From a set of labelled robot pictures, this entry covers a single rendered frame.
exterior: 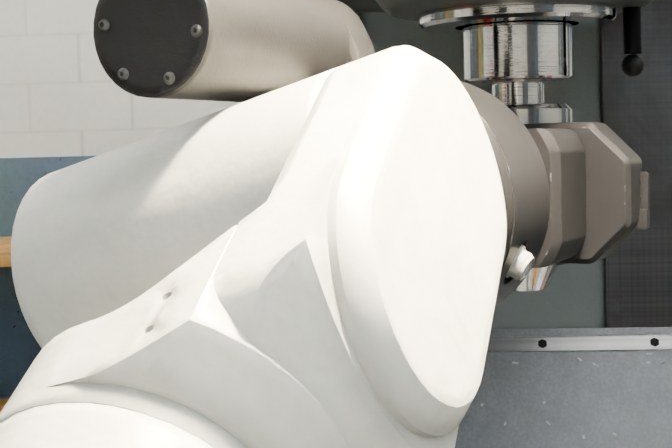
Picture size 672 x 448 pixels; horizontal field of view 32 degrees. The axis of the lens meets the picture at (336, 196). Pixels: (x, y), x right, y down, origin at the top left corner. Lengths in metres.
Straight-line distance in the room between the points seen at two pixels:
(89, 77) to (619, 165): 4.52
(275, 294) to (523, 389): 0.68
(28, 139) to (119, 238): 4.71
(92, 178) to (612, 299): 0.64
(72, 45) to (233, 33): 4.66
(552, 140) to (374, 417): 0.21
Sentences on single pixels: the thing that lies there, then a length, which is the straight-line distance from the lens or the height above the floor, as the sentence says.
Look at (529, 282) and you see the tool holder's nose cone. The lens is 0.52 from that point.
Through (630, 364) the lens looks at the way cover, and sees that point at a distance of 0.91.
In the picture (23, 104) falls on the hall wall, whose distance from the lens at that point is 5.01.
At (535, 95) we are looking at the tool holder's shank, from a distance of 0.52.
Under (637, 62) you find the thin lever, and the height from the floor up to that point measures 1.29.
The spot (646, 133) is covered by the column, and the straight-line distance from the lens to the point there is 0.90.
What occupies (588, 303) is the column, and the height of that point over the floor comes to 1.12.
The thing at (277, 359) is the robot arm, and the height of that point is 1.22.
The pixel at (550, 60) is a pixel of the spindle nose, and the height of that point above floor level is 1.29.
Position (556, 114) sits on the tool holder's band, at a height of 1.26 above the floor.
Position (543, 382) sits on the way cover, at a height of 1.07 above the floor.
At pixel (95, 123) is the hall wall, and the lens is 4.92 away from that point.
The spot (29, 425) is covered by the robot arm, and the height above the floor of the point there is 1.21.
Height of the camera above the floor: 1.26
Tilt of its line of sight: 3 degrees down
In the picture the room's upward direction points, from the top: 2 degrees counter-clockwise
